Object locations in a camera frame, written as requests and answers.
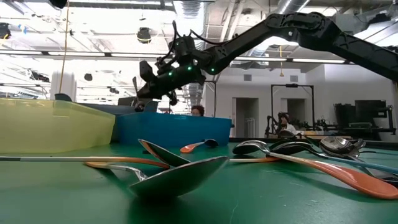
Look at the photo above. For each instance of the black background robot arm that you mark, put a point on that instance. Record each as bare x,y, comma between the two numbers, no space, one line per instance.
271,126
320,125

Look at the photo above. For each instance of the grey-blue plastic bin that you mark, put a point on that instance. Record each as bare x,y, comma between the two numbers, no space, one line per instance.
109,109

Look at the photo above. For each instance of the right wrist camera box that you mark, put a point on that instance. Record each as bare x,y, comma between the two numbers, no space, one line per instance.
186,46

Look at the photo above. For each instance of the black ceiling-mounted device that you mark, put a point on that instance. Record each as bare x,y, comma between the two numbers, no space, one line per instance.
144,35

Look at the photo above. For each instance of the long ceiling light strip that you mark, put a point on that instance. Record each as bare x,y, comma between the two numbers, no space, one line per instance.
264,58
77,54

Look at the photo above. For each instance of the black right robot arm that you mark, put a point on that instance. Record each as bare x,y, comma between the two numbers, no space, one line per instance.
248,42

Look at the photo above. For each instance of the black monitor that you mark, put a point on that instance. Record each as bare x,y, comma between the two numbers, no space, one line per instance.
370,109
124,101

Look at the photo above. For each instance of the silver ceiling duct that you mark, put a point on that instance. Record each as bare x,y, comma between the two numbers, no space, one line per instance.
292,6

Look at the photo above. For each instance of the dark blue plastic tray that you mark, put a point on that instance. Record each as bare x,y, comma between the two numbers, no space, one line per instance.
174,129

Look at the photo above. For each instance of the black equipment rack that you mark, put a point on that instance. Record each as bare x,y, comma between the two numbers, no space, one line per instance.
343,115

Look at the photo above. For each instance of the pile of loose spoons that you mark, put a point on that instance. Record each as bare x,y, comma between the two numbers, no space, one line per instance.
280,205

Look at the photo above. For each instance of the person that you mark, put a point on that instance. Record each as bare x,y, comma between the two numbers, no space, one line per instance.
197,111
287,127

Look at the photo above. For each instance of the yellow-green plastic tray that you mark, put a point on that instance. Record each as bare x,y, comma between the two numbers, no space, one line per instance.
62,127

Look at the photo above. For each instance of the black metal frame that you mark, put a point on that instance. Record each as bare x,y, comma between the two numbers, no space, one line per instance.
292,85

